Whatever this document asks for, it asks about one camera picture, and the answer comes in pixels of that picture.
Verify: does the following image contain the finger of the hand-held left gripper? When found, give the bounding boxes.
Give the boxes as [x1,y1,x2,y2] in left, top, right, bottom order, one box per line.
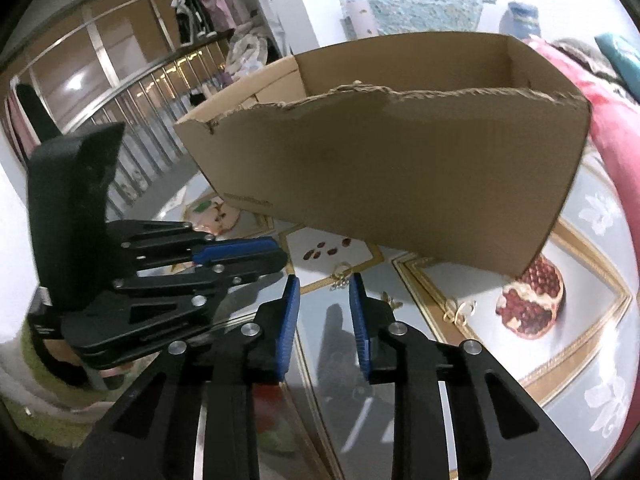
[114,249,289,296]
[105,220,281,272]

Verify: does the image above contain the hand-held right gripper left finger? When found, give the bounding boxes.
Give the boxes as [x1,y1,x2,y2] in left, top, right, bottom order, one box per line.
[62,275,301,480]

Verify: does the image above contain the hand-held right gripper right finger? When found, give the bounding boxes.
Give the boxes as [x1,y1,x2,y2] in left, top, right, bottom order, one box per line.
[349,272,588,480]

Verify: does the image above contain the gold loop earring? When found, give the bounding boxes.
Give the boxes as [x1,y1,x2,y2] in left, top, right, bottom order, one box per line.
[331,261,355,292]

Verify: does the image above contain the brown cardboard box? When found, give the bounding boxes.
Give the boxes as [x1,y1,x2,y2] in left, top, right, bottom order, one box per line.
[174,31,592,278]

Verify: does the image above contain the person's left forearm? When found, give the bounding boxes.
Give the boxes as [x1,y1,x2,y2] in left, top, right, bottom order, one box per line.
[0,320,131,441]

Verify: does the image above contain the person's left hand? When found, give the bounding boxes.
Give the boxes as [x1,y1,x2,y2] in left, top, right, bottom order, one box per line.
[41,339,128,378]

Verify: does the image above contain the pink cloth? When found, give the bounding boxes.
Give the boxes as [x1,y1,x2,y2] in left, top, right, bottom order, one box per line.
[5,92,43,163]

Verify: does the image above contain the black chair back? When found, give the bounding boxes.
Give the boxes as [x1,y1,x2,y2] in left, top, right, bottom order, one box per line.
[15,82,63,146]

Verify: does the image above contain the metal stair railing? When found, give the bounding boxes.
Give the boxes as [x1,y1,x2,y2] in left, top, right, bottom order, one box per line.
[10,35,236,211]

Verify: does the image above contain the fruit print tablecloth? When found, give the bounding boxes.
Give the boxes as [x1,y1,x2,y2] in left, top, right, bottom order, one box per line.
[107,150,640,480]

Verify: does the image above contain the wooden wardrobe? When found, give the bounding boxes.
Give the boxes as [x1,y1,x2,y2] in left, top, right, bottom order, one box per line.
[0,0,201,126]

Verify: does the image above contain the white quilt pile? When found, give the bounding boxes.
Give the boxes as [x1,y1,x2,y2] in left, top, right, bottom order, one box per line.
[225,22,283,81]

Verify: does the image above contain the hanging clothes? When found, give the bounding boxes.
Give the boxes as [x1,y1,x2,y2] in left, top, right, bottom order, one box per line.
[172,0,238,46]

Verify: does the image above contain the blue white vase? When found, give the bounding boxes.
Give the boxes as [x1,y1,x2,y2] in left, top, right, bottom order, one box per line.
[500,2,541,38]

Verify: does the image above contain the teal pillow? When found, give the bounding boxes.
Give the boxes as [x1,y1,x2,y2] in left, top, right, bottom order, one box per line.
[595,32,640,81]

